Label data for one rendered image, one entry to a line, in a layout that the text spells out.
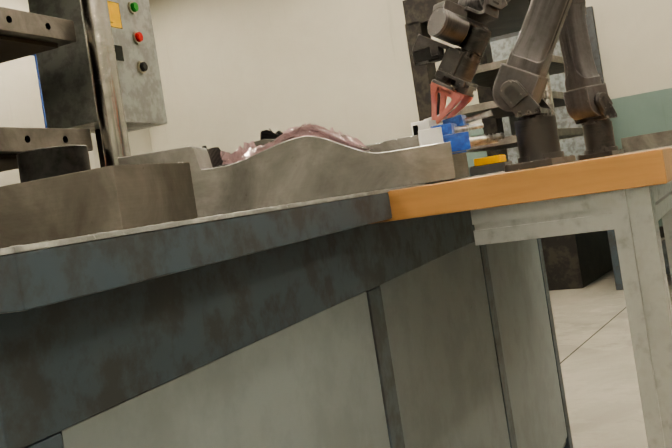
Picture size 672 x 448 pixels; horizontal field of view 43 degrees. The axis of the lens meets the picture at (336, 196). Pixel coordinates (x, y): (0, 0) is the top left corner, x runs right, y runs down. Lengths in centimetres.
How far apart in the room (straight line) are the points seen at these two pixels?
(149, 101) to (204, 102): 800
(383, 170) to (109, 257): 73
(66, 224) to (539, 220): 56
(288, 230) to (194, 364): 16
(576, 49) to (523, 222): 87
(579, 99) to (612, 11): 634
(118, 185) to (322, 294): 26
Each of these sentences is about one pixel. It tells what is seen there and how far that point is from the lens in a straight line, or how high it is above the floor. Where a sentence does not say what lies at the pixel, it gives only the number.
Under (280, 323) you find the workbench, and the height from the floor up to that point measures 68.
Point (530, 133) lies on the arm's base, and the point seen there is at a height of 85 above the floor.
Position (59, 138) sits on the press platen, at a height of 102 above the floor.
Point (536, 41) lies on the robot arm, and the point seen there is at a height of 98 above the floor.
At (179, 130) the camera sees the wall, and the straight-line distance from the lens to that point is 1060.
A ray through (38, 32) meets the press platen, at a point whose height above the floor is 125.
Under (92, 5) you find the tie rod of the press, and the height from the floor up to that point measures 131.
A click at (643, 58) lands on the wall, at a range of 812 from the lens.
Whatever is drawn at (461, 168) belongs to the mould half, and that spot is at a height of 82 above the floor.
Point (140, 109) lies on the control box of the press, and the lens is 230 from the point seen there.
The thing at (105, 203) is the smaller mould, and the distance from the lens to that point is 94.
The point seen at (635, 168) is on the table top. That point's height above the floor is 78.
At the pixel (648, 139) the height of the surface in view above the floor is 86.
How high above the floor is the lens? 80
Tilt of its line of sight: level
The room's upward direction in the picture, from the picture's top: 9 degrees counter-clockwise
